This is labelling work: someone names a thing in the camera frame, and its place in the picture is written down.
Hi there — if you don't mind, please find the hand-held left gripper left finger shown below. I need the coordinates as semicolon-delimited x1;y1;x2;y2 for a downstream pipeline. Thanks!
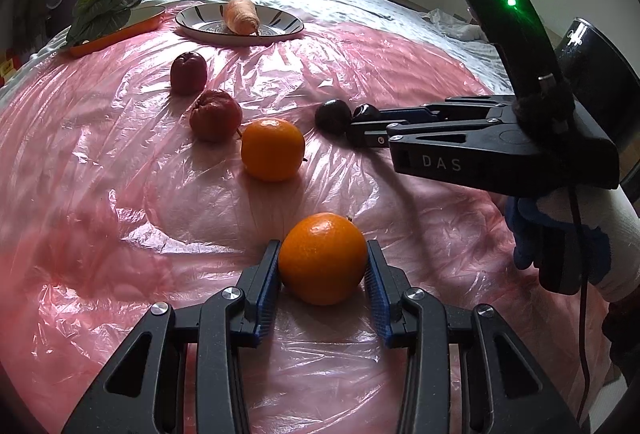
60;239;282;434

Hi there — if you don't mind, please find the orange plate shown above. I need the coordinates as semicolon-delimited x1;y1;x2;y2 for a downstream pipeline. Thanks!
67;5;167;59

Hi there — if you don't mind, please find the dark plum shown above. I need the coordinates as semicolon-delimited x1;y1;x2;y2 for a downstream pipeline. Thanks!
351;103;381;122
314;99;352;135

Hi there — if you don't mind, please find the orange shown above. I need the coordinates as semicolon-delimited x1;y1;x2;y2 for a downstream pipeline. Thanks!
240;117;306;182
278;212;368;306

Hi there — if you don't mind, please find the green leafy vegetable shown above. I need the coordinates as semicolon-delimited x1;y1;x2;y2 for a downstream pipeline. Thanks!
66;0;143;46

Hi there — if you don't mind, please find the black cable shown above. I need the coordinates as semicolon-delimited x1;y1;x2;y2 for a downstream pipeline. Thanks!
567;184;593;422

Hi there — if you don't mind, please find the carrot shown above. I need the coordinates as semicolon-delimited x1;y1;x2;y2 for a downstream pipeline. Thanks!
223;0;261;36

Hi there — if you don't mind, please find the person's right forearm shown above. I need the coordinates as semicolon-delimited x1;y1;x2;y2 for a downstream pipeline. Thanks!
601;286;640;387

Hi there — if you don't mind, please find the person's right hand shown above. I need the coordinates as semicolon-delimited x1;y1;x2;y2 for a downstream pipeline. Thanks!
505;186;640;302

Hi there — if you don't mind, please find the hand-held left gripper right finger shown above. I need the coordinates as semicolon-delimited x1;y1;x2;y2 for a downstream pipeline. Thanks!
365;238;583;434

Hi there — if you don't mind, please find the crumpled white blanket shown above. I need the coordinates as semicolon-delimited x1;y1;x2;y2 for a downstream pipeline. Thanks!
422;8;488;42

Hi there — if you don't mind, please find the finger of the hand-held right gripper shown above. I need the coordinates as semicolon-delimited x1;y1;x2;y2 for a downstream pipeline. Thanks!
346;116;501;150
372;96;513;123

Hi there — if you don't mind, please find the red apple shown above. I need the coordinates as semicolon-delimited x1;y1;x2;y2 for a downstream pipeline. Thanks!
189;89;244;143
170;51;208;95

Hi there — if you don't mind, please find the white striped plate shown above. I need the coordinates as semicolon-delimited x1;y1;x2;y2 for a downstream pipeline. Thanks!
175;4;305;46

